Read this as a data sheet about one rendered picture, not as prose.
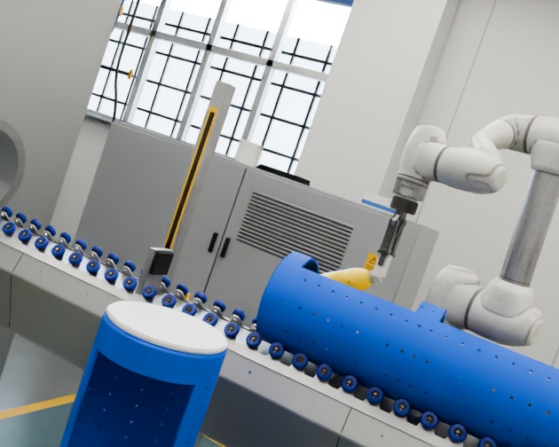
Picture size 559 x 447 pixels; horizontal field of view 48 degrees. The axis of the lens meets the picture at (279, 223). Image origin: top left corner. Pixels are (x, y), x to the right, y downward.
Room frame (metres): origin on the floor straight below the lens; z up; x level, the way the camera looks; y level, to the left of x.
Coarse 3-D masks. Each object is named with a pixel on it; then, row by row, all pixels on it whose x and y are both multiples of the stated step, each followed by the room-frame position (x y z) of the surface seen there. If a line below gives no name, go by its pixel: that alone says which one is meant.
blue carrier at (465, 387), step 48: (288, 288) 1.71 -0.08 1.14; (336, 288) 1.70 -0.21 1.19; (288, 336) 1.71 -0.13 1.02; (336, 336) 1.64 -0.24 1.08; (384, 336) 1.60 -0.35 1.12; (432, 336) 1.58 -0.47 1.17; (384, 384) 1.62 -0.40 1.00; (432, 384) 1.55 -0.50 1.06; (480, 384) 1.51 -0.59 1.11; (528, 384) 1.48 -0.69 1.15; (480, 432) 1.54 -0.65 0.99; (528, 432) 1.47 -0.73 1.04
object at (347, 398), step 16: (0, 240) 2.09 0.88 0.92; (16, 240) 2.09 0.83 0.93; (32, 256) 2.04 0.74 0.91; (48, 256) 2.03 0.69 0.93; (80, 272) 1.98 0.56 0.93; (96, 272) 1.98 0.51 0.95; (112, 288) 1.93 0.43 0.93; (224, 336) 1.79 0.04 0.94; (240, 352) 1.75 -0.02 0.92; (256, 352) 1.75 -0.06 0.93; (272, 368) 1.71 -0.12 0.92; (288, 368) 1.71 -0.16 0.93; (304, 368) 1.71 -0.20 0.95; (304, 384) 1.68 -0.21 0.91; (320, 384) 1.67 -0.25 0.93; (336, 400) 1.64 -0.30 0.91; (352, 400) 1.64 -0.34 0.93; (384, 416) 1.60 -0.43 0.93; (400, 416) 1.60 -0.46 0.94; (416, 432) 1.57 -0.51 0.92; (432, 432) 1.57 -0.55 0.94
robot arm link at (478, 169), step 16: (496, 128) 2.02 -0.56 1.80; (512, 128) 2.05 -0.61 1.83; (480, 144) 1.86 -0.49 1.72; (496, 144) 2.01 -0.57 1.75; (448, 160) 1.65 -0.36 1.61; (464, 160) 1.62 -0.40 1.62; (480, 160) 1.60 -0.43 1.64; (496, 160) 1.61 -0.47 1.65; (448, 176) 1.65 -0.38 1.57; (464, 176) 1.61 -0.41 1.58; (480, 176) 1.59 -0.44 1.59; (496, 176) 1.59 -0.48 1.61; (480, 192) 1.62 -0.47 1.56
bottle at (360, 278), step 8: (328, 272) 1.80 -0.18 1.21; (336, 272) 1.78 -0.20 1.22; (344, 272) 1.77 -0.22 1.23; (352, 272) 1.75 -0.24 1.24; (360, 272) 1.75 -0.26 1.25; (368, 272) 1.76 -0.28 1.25; (336, 280) 1.76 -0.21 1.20; (344, 280) 1.75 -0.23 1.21; (352, 280) 1.74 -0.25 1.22; (360, 280) 1.74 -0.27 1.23; (368, 280) 1.75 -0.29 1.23; (360, 288) 1.75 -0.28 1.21
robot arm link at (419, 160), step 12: (420, 132) 1.72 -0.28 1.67; (432, 132) 1.71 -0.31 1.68; (444, 132) 1.74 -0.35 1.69; (408, 144) 1.74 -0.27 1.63; (420, 144) 1.71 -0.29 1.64; (432, 144) 1.70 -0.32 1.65; (444, 144) 1.73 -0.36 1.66; (408, 156) 1.72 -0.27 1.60; (420, 156) 1.70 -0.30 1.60; (432, 156) 1.68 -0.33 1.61; (408, 168) 1.72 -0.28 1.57; (420, 168) 1.70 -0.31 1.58; (432, 168) 1.68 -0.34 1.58; (432, 180) 1.71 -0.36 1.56
